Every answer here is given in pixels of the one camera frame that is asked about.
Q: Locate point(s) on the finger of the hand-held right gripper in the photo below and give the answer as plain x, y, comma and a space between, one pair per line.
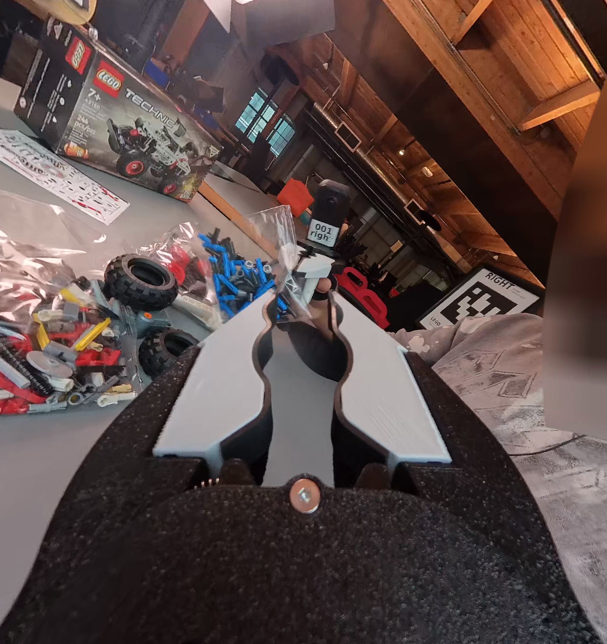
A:
307, 289
318, 265

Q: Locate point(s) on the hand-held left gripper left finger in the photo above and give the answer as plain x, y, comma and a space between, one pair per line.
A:
213, 392

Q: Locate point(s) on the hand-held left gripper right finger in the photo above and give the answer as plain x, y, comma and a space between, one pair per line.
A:
389, 397

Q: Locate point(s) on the black toy tyre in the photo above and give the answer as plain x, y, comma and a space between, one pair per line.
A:
150, 357
120, 287

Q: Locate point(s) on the clear bag of blue pins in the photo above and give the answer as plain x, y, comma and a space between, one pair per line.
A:
233, 281

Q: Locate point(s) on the grey toy motor block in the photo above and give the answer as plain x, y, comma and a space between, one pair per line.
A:
150, 318

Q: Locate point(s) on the clear bag of mixed parts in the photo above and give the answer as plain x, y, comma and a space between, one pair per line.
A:
57, 352

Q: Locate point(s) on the person's right hand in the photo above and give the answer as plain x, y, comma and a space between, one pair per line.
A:
325, 286

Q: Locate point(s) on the orange bin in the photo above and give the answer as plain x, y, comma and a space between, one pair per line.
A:
293, 196

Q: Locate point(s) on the grey table with wooden edge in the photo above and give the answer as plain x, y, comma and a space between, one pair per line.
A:
248, 199

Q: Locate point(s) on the paned window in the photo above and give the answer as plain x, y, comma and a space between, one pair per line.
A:
263, 118

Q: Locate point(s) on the black white marker sign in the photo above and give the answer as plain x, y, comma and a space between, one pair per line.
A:
484, 297

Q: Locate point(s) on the studio light panel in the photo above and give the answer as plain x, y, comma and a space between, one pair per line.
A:
283, 15

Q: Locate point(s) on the black toy truck box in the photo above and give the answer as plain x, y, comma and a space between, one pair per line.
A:
122, 126

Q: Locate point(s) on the white sticker sheet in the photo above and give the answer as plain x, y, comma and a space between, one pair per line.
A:
57, 171

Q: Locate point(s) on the metal air duct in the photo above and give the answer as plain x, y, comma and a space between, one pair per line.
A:
328, 120

